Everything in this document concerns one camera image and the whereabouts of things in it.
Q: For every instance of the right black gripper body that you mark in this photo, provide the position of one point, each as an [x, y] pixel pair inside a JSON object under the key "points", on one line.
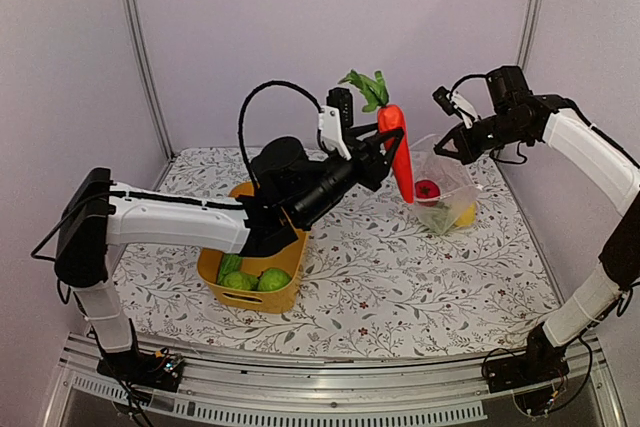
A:
{"points": [[505, 134]]}

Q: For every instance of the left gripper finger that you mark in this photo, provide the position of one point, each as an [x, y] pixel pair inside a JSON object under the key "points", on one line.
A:
{"points": [[363, 134], [394, 144]]}

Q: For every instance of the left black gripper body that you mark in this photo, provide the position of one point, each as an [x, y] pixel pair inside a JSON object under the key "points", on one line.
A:
{"points": [[310, 208]]}

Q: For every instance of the orange toy carrot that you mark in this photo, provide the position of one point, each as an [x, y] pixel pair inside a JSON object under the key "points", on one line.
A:
{"points": [[390, 118]]}

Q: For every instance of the green toy lettuce leaf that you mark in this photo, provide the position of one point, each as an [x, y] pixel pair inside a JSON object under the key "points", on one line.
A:
{"points": [[373, 89]]}

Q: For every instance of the clear zip top bag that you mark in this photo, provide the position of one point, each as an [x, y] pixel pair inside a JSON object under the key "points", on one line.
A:
{"points": [[458, 189]]}

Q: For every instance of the red toy tomato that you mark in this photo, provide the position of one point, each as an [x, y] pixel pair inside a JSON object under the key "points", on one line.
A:
{"points": [[427, 193]]}

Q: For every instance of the yellow toy lemon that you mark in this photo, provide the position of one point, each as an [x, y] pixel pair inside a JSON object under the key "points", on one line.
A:
{"points": [[467, 218]]}

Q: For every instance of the green toy grapes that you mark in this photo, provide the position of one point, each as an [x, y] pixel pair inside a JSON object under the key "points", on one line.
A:
{"points": [[437, 218]]}

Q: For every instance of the yellow plastic basket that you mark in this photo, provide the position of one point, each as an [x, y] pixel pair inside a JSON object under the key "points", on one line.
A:
{"points": [[289, 260]]}

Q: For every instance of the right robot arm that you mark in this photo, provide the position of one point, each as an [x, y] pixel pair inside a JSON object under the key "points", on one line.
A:
{"points": [[555, 122]]}

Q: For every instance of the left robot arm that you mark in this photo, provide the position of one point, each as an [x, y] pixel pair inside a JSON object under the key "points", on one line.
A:
{"points": [[290, 193]]}

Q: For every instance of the floral table mat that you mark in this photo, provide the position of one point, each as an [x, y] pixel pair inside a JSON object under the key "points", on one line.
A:
{"points": [[375, 283]]}

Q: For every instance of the green toy cucumber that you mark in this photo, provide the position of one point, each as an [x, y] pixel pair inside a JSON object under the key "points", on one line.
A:
{"points": [[229, 263]]}

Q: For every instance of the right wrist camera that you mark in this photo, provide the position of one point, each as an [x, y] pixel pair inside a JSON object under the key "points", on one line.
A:
{"points": [[454, 104]]}

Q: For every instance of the right aluminium frame post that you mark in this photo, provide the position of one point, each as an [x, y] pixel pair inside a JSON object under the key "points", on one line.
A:
{"points": [[532, 12]]}

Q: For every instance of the aluminium frame post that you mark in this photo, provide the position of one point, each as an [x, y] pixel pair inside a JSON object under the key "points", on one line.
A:
{"points": [[532, 12], [141, 56]]}

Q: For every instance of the front aluminium rail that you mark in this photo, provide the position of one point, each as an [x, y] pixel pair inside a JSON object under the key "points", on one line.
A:
{"points": [[228, 387]]}

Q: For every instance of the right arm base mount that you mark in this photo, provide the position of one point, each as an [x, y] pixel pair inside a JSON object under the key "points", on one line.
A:
{"points": [[525, 372]]}

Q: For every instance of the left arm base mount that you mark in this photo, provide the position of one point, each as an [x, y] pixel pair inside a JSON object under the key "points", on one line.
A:
{"points": [[160, 370]]}

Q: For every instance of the left aluminium frame post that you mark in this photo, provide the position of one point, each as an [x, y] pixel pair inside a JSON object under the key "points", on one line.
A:
{"points": [[141, 56]]}

